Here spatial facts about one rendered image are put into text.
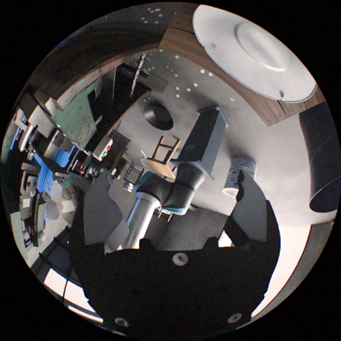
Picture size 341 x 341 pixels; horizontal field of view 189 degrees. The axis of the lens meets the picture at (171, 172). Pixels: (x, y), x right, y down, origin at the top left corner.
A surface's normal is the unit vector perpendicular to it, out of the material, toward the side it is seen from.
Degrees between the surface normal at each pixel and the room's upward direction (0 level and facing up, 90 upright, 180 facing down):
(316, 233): 90
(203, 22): 0
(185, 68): 0
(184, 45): 0
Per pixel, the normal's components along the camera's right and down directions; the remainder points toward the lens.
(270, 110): -0.44, 0.85
